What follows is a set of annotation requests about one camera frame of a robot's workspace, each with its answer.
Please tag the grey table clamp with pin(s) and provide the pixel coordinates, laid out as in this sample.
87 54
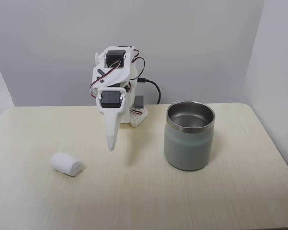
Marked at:
139 101

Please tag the grey-green steel mug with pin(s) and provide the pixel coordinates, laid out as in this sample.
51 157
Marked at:
188 146

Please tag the white gauze dressing roll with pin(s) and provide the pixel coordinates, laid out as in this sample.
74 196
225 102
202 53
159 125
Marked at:
66 164

